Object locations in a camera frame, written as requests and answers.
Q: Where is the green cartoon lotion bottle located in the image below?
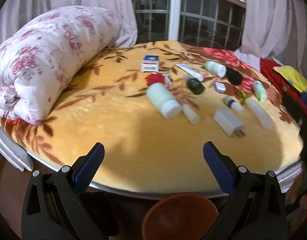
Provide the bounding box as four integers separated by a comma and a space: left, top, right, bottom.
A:
253, 81, 267, 103

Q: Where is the black sock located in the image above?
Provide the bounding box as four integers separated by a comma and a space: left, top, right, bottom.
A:
225, 67, 243, 86

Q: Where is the orange plastic trash bin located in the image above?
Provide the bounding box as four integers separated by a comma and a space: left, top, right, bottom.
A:
142, 193, 219, 240

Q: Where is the white power adapter plug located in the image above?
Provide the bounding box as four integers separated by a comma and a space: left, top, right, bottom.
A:
214, 109, 246, 138

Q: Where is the long white plastic tube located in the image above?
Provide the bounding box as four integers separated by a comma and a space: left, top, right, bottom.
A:
246, 99, 273, 130

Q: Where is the small white cylinder tube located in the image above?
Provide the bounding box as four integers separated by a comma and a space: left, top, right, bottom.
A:
182, 104, 201, 125

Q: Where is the small blue capped vial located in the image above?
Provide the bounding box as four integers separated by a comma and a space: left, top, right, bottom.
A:
222, 96, 244, 114

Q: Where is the olive green foil wrapper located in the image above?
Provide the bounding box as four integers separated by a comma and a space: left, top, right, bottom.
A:
234, 88, 253, 106

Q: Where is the small white purple box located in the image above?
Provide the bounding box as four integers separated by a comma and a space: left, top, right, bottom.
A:
214, 82, 226, 94

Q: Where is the yellow cartoon pillow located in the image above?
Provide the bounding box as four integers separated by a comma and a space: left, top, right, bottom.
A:
273, 66, 307, 106

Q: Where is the dark green round lid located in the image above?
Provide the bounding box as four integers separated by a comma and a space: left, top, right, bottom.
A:
186, 77, 205, 95

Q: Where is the yellow floral plush blanket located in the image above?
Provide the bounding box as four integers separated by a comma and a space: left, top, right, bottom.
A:
0, 41, 303, 196

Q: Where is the large white plastic bottle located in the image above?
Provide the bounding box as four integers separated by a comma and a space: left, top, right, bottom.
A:
146, 83, 182, 120

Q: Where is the white green labelled jar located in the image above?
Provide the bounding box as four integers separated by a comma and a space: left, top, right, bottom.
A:
204, 61, 227, 77

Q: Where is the red cloth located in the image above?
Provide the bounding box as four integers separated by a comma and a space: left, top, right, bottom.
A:
260, 59, 307, 114

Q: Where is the rolled pink floral quilt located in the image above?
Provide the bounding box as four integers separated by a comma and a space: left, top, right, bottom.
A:
0, 6, 120, 125

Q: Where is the white toothpaste tube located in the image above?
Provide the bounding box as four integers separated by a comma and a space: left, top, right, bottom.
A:
176, 63, 204, 82

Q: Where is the red crumpled wrapper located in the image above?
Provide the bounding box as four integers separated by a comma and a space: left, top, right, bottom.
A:
146, 73, 165, 87

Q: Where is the blue white cigarette box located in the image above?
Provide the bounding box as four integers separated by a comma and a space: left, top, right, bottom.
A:
141, 55, 159, 72

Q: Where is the right sheer white curtain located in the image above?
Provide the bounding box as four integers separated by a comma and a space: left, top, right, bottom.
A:
234, 0, 307, 79

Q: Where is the white framed barred window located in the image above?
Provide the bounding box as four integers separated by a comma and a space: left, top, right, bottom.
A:
132, 0, 246, 50

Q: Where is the white bed frame edge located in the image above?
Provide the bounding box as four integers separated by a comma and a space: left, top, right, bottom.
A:
0, 126, 33, 172

